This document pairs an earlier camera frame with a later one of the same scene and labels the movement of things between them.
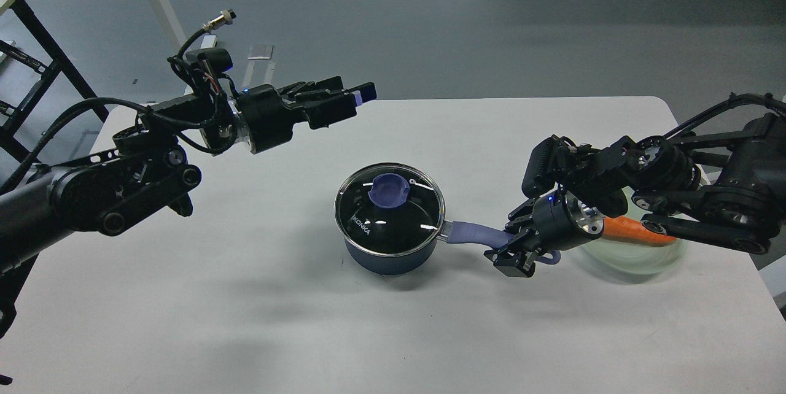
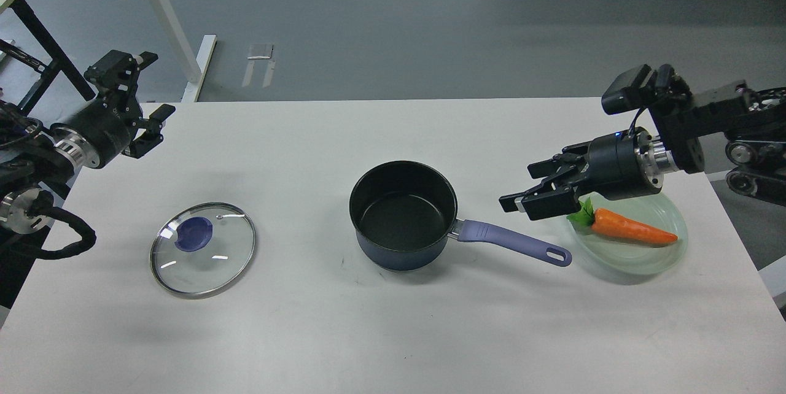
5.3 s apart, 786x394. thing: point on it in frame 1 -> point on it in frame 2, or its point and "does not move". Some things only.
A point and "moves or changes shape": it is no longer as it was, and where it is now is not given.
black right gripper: [560, 222] -> [624, 164]
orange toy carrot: [630, 229] does not move
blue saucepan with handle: [465, 232] moves or changes shape
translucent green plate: [629, 258] does not move
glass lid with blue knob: [389, 209] -> [199, 251]
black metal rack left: [62, 61] does not move
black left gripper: [269, 121] -> [102, 131]
